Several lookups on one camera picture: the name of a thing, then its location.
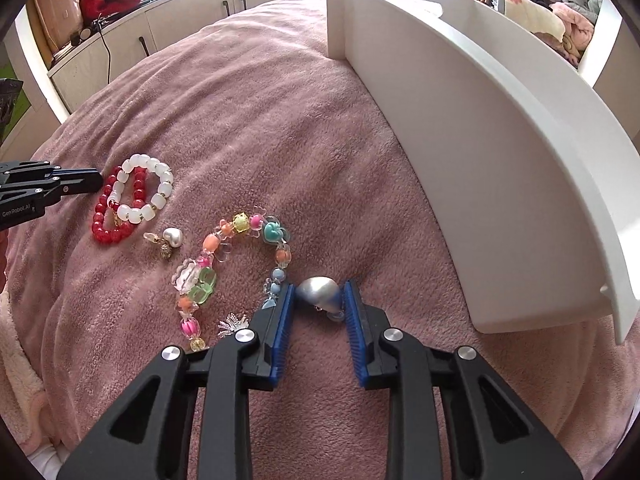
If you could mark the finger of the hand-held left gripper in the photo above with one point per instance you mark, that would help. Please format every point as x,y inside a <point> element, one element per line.
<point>80,180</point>

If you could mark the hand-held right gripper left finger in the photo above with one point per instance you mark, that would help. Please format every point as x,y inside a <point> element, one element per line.
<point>281,332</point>

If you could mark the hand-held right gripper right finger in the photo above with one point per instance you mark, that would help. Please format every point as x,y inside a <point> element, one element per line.
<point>355,337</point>

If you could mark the silver heart charm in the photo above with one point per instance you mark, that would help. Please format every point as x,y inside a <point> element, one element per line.
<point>315,292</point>

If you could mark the silver crystal charm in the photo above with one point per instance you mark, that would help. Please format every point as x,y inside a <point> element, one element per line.
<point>231,324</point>

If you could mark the white heart charm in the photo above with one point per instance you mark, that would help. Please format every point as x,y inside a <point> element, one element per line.
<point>172,236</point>

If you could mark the white cabinet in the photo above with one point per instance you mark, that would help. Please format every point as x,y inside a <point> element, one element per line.
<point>195,22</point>

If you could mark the pink fleece blanket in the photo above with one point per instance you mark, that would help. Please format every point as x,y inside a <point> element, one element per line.
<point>280,135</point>

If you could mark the white drawer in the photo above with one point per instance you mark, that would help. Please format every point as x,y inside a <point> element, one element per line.
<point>480,150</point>

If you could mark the pile of clothes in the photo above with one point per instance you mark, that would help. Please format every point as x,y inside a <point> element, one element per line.
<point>560,17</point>

